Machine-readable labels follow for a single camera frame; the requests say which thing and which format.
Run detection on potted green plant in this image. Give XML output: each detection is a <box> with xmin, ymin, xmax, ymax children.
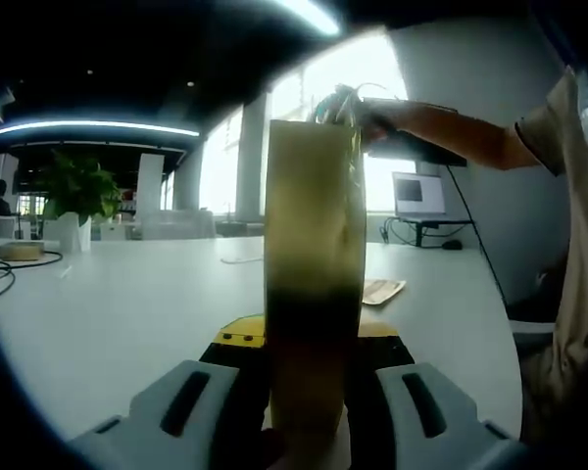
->
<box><xmin>33</xmin><ymin>149</ymin><xmax>123</xmax><ymax>254</ymax></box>

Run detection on gold mask packet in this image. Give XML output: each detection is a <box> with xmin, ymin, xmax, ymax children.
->
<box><xmin>361</xmin><ymin>278</ymin><xmax>407</xmax><ymax>308</ymax></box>

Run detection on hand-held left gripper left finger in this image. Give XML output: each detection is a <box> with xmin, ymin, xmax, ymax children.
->
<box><xmin>67</xmin><ymin>314</ymin><xmax>271</xmax><ymax>470</ymax></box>

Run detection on gold mask box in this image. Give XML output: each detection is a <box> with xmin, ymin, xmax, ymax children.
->
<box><xmin>263</xmin><ymin>118</ymin><xmax>368</xmax><ymax>442</ymax></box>

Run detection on tangled thin cables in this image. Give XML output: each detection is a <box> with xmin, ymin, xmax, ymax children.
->
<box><xmin>380</xmin><ymin>217</ymin><xmax>403</xmax><ymax>244</ymax></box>

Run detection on dark flat monitor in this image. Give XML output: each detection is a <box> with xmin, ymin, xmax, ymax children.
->
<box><xmin>362</xmin><ymin>96</ymin><xmax>467</xmax><ymax>168</ymax></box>

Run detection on bundle of mask packets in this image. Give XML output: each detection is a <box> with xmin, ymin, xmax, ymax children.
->
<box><xmin>313</xmin><ymin>92</ymin><xmax>362</xmax><ymax>129</ymax></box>

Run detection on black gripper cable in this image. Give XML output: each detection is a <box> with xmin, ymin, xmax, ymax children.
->
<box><xmin>448</xmin><ymin>164</ymin><xmax>510</xmax><ymax>305</ymax></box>

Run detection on person's left hand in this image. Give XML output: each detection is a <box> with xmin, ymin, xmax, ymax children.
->
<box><xmin>259</xmin><ymin>428</ymin><xmax>289</xmax><ymax>470</ymax></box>

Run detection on black table cable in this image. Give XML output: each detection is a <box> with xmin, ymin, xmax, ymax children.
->
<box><xmin>0</xmin><ymin>249</ymin><xmax>63</xmax><ymax>301</ymax></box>

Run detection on translucent storage box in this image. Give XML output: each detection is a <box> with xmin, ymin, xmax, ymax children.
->
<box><xmin>139</xmin><ymin>209</ymin><xmax>217</xmax><ymax>241</ymax></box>

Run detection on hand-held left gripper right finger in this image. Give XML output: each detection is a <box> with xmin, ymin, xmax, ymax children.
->
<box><xmin>345</xmin><ymin>318</ymin><xmax>531</xmax><ymax>470</ymax></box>

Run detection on white office chair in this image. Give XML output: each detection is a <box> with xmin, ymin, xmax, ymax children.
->
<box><xmin>507</xmin><ymin>298</ymin><xmax>567</xmax><ymax>352</ymax></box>

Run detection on black laptop stand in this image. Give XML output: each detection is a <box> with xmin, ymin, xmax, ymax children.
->
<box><xmin>391</xmin><ymin>217</ymin><xmax>474</xmax><ymax>251</ymax></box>

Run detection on long ceiling light strip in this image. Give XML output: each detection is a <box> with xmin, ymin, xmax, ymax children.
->
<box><xmin>0</xmin><ymin>118</ymin><xmax>201</xmax><ymax>141</ymax></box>
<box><xmin>273</xmin><ymin>0</ymin><xmax>342</xmax><ymax>36</ymax></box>

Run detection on person's beige shirt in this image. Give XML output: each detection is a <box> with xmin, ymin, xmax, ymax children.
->
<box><xmin>514</xmin><ymin>66</ymin><xmax>588</xmax><ymax>442</ymax></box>

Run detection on white table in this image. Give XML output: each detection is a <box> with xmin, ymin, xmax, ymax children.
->
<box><xmin>0</xmin><ymin>233</ymin><xmax>523</xmax><ymax>442</ymax></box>

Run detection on round tan box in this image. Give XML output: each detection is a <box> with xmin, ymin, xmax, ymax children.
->
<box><xmin>0</xmin><ymin>241</ymin><xmax>45</xmax><ymax>262</ymax></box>

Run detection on open laptop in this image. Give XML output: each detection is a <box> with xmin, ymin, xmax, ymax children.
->
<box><xmin>391</xmin><ymin>170</ymin><xmax>447</xmax><ymax>219</ymax></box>

